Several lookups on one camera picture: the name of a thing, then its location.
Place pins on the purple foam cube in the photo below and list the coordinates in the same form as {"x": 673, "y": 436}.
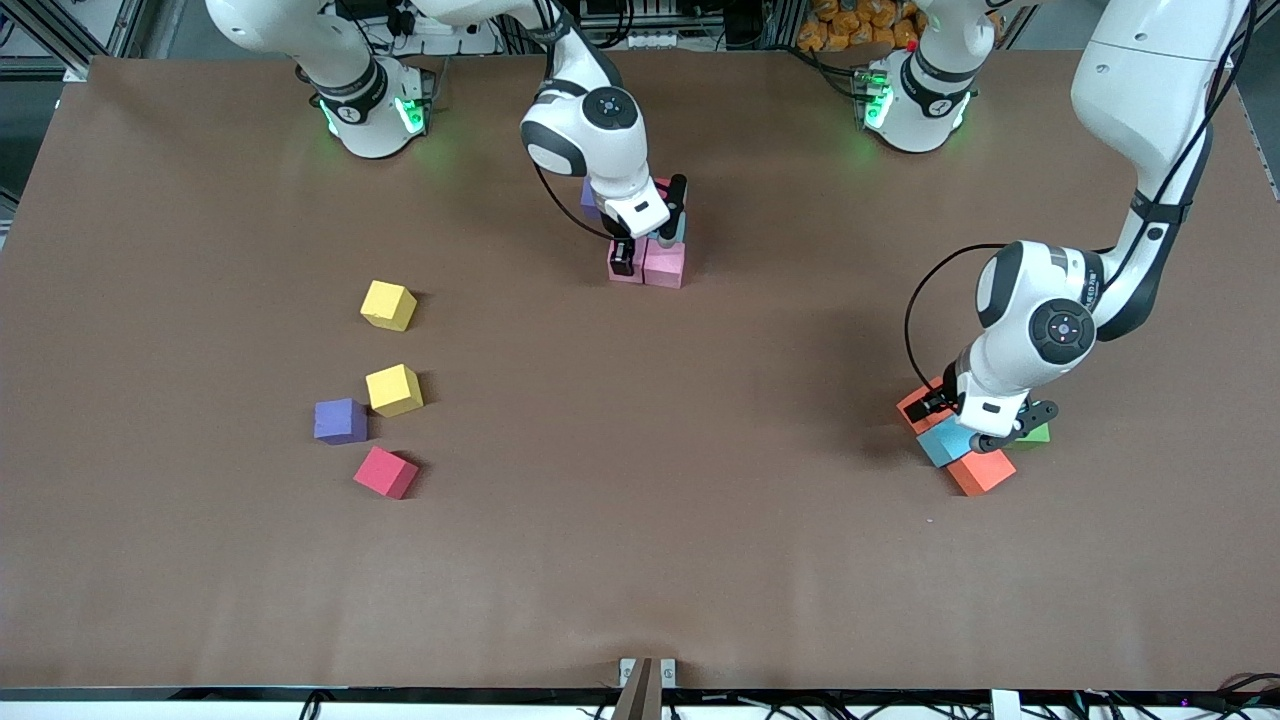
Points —
{"x": 589, "y": 197}
{"x": 340, "y": 421}

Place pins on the green foam cube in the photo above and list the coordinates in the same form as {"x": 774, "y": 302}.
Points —
{"x": 1036, "y": 435}

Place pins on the orange object pile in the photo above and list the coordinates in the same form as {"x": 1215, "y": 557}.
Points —
{"x": 850, "y": 25}

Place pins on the blue foam cube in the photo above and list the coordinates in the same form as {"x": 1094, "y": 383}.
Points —
{"x": 681, "y": 232}
{"x": 943, "y": 442}

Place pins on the small metal bracket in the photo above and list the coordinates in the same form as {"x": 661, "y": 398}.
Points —
{"x": 667, "y": 672}

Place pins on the aluminium frame profile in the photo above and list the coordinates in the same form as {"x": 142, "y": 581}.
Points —
{"x": 1240, "y": 90}
{"x": 70, "y": 55}

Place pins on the yellow foam cube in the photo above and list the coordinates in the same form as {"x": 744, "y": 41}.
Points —
{"x": 393, "y": 389}
{"x": 388, "y": 305}

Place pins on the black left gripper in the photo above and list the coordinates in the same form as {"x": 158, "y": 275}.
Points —
{"x": 940, "y": 404}

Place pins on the brown table mat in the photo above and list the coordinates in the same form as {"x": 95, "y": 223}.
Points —
{"x": 640, "y": 560}

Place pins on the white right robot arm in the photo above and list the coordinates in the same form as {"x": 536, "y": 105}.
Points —
{"x": 600, "y": 140}

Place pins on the pink foam cube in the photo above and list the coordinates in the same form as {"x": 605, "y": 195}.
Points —
{"x": 627, "y": 277}
{"x": 664, "y": 266}

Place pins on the white power strip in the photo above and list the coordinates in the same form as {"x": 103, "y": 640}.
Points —
{"x": 440, "y": 30}

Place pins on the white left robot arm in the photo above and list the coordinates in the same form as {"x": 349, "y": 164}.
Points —
{"x": 1030, "y": 340}

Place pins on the white bracket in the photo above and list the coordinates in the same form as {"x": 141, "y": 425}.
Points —
{"x": 1005, "y": 705}

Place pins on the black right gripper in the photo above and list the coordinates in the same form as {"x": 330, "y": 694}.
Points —
{"x": 623, "y": 253}

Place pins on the brown post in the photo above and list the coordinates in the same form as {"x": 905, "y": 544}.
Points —
{"x": 635, "y": 695}

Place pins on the orange foam cube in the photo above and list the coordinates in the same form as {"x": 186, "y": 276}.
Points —
{"x": 981, "y": 470}
{"x": 912, "y": 408}

